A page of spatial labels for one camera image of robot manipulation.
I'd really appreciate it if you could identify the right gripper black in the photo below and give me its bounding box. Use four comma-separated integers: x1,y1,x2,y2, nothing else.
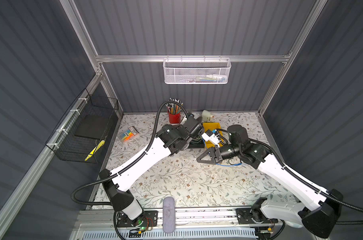
195,144,239,164

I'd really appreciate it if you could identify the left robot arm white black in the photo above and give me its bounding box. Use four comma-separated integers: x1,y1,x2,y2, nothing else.
71,100,203,226

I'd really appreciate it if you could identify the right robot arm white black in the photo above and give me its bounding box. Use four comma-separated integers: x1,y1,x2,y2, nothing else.
197,125,363,239

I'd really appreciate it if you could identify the yellow plastic bin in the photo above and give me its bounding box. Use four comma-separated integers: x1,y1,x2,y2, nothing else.
203,123,226,147

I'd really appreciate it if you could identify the black plastic bin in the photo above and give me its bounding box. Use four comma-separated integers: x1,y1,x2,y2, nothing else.
188,136,205,149

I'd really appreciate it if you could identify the pale green pencil sharpener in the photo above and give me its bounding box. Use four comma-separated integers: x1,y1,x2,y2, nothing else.
201,110,214,123

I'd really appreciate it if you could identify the red pencil cup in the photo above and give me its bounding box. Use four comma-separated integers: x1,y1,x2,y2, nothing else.
168,112,181,124

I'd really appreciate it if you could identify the bundle of pencils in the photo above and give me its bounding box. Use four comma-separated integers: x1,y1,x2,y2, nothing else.
166,98,183,115

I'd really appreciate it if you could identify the grey fuzzy oblong brush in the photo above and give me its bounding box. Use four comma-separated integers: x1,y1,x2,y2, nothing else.
162,197,176,234

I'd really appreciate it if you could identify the yellow black striped tool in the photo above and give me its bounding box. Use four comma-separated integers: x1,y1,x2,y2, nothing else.
84,140,105,162

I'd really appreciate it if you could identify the black pad in basket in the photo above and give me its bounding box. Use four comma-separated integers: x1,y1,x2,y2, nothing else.
74,115,110,140

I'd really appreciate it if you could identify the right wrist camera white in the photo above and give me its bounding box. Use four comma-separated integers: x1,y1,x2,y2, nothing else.
201,130,220,149

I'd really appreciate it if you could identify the white wire mesh basket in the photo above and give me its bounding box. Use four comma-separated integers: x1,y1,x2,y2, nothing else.
162,57,231,85

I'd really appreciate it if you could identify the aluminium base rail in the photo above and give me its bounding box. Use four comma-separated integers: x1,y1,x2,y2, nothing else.
76,206,320,232

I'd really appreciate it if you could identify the black wire wall basket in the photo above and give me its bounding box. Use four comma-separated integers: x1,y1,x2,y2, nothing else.
46,90,119,164

